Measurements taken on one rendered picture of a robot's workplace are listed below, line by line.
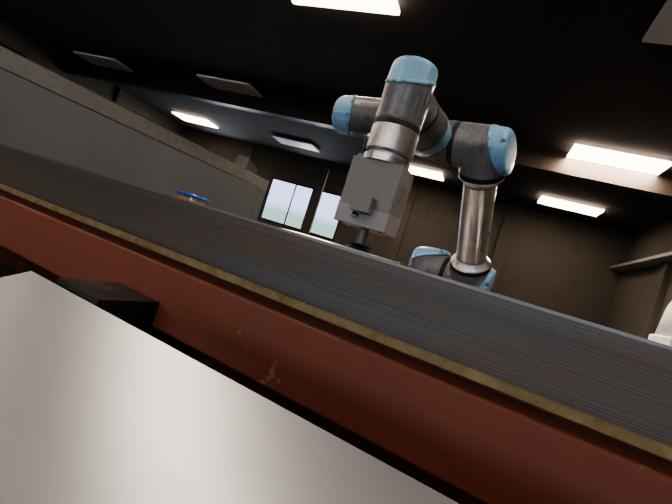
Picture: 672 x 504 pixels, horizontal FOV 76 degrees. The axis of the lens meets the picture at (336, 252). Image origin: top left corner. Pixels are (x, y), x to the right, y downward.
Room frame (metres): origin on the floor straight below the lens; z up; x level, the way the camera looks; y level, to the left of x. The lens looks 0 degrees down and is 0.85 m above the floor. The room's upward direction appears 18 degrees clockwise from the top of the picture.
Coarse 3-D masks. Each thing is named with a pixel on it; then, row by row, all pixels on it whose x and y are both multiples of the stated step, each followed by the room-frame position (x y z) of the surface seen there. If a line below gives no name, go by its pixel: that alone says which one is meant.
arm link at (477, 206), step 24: (456, 144) 1.06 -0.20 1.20; (480, 144) 1.02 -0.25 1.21; (504, 144) 1.00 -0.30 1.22; (480, 168) 1.05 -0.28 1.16; (504, 168) 1.02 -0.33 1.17; (480, 192) 1.10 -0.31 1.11; (480, 216) 1.14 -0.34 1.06; (480, 240) 1.18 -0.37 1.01; (456, 264) 1.25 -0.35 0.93; (480, 264) 1.23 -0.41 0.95; (480, 288) 1.24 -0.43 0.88
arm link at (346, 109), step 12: (348, 96) 0.81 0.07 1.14; (360, 96) 0.80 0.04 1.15; (336, 108) 0.81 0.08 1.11; (348, 108) 0.79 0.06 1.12; (360, 108) 0.78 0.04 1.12; (372, 108) 0.77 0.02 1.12; (336, 120) 0.81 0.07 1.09; (348, 120) 0.79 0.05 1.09; (360, 120) 0.78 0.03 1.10; (372, 120) 0.77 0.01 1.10; (456, 120) 1.10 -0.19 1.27; (348, 132) 0.81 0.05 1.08; (360, 132) 0.80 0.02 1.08; (420, 156) 1.09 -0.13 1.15; (432, 156) 1.09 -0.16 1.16; (444, 156) 1.09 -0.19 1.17
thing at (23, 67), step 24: (0, 48) 0.87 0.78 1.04; (24, 72) 0.91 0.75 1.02; (48, 72) 0.95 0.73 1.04; (72, 96) 1.01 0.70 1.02; (96, 96) 1.05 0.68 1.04; (120, 120) 1.12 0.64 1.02; (144, 120) 1.18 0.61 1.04; (168, 144) 1.27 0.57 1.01; (192, 144) 1.34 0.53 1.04; (240, 168) 1.55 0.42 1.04
